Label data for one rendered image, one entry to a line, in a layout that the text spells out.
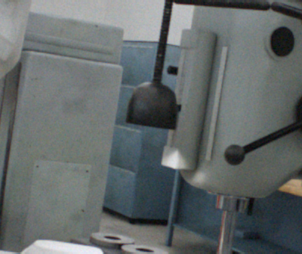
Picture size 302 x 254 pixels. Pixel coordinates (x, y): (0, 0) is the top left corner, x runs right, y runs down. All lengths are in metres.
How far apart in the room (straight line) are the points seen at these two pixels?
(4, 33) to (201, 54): 0.30
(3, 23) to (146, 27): 8.92
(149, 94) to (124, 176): 7.67
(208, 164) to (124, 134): 7.65
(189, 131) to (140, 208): 7.44
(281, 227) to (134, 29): 3.97
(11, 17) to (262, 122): 0.42
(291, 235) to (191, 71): 6.31
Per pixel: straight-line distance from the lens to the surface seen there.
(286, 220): 7.50
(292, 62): 1.19
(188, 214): 8.82
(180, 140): 1.17
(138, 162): 8.51
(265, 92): 1.16
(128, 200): 8.61
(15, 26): 1.24
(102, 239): 1.54
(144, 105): 1.07
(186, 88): 1.17
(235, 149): 1.09
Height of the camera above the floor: 1.45
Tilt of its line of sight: 3 degrees down
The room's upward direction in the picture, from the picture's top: 9 degrees clockwise
